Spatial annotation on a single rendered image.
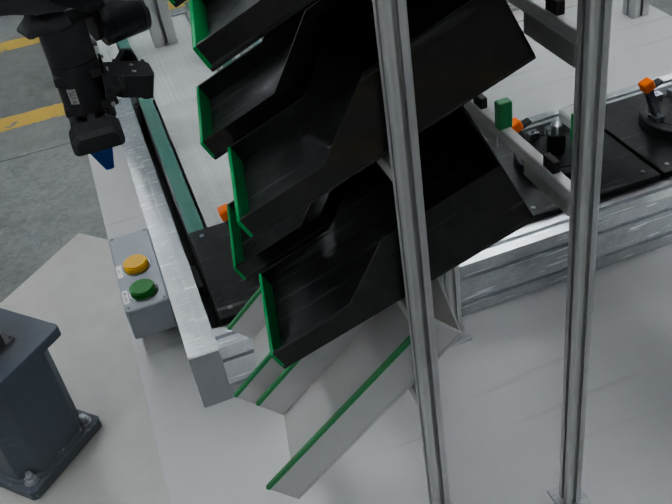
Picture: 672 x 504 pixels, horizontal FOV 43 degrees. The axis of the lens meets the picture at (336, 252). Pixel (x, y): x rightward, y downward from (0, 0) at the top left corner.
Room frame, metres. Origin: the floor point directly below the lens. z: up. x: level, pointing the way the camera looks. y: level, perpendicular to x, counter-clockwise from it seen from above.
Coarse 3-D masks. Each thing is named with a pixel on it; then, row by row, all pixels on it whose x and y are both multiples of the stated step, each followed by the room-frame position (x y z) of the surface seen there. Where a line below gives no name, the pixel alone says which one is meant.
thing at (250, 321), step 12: (252, 300) 0.87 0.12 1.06; (240, 312) 0.87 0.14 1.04; (252, 312) 0.87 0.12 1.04; (240, 324) 0.87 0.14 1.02; (252, 324) 0.87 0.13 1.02; (264, 324) 0.87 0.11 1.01; (252, 336) 0.87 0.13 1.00; (264, 336) 0.86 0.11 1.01; (264, 348) 0.84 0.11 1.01; (264, 360) 0.75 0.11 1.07; (252, 372) 0.75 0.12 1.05; (264, 372) 0.75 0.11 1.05; (276, 372) 0.75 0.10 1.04; (252, 384) 0.75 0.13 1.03; (264, 384) 0.75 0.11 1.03; (240, 396) 0.75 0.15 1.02; (252, 396) 0.75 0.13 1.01
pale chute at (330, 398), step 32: (384, 320) 0.72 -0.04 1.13; (448, 320) 0.64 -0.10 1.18; (320, 352) 0.73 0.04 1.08; (352, 352) 0.72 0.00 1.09; (384, 352) 0.68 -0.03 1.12; (288, 384) 0.73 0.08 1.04; (320, 384) 0.72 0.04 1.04; (352, 384) 0.68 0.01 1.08; (384, 384) 0.61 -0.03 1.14; (288, 416) 0.72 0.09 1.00; (320, 416) 0.68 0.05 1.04; (352, 416) 0.61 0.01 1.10; (320, 448) 0.60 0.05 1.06; (288, 480) 0.60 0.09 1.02
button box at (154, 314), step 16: (112, 240) 1.21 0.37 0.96; (128, 240) 1.20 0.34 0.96; (144, 240) 1.20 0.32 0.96; (112, 256) 1.17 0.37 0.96; (128, 256) 1.16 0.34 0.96; (144, 272) 1.11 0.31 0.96; (160, 272) 1.10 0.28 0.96; (128, 288) 1.07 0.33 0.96; (160, 288) 1.06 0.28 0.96; (128, 304) 1.03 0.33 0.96; (144, 304) 1.03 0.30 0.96; (160, 304) 1.03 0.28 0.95; (128, 320) 1.02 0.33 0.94; (144, 320) 1.02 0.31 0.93; (160, 320) 1.03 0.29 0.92; (144, 336) 1.02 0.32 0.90
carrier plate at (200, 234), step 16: (224, 224) 1.19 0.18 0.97; (192, 240) 1.16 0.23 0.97; (208, 240) 1.15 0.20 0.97; (224, 240) 1.14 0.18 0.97; (208, 256) 1.11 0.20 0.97; (224, 256) 1.10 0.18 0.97; (208, 272) 1.07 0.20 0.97; (224, 272) 1.06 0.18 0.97; (208, 288) 1.03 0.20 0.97; (224, 288) 1.02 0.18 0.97; (240, 288) 1.01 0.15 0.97; (256, 288) 1.01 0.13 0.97; (224, 304) 0.98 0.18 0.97; (240, 304) 0.98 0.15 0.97; (224, 320) 0.95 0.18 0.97
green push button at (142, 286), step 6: (138, 282) 1.07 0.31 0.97; (144, 282) 1.07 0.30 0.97; (150, 282) 1.06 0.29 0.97; (132, 288) 1.06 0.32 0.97; (138, 288) 1.05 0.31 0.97; (144, 288) 1.05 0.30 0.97; (150, 288) 1.05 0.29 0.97; (132, 294) 1.04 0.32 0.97; (138, 294) 1.04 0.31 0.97; (144, 294) 1.04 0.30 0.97; (150, 294) 1.04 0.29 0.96
